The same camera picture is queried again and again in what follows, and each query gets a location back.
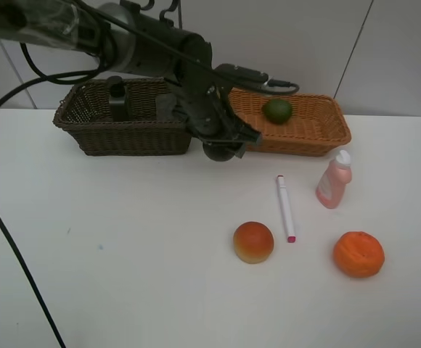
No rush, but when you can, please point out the green lime fruit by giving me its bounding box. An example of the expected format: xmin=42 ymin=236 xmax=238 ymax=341
xmin=262 ymin=99 xmax=293 ymax=125

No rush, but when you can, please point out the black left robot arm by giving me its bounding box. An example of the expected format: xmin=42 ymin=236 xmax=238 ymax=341
xmin=0 ymin=1 xmax=262 ymax=161

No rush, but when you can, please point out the orange wicker basket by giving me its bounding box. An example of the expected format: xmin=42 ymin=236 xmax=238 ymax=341
xmin=229 ymin=88 xmax=351 ymax=157

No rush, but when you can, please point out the dark mangosteen fruit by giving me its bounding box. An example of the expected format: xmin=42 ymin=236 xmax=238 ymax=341
xmin=203 ymin=142 xmax=235 ymax=162

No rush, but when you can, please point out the pink lotion bottle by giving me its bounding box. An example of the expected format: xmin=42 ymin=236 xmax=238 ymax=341
xmin=316 ymin=150 xmax=352 ymax=209

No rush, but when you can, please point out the orange round bread bun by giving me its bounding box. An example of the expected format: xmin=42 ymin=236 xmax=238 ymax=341
xmin=233 ymin=221 xmax=274 ymax=264

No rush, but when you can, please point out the dark green pump bottle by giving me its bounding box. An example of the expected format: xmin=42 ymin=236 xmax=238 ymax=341
xmin=107 ymin=75 xmax=130 ymax=122

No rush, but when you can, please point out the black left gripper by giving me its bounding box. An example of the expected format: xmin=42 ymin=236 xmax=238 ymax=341
xmin=181 ymin=99 xmax=262 ymax=159

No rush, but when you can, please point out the dark brown wicker basket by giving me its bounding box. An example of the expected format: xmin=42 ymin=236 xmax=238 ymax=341
xmin=53 ymin=78 xmax=192 ymax=156

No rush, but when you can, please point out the white pink marker pen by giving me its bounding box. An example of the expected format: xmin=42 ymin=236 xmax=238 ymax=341
xmin=277 ymin=175 xmax=296 ymax=244

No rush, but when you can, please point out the orange mandarin fruit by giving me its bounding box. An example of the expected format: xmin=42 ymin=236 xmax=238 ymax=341
xmin=332 ymin=231 xmax=385 ymax=278

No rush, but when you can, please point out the black whiteboard eraser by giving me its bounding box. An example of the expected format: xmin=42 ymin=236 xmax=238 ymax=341
xmin=155 ymin=94 xmax=182 ymax=122

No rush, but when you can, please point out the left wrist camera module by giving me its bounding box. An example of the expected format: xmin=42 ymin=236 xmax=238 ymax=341
xmin=215 ymin=64 xmax=269 ymax=90

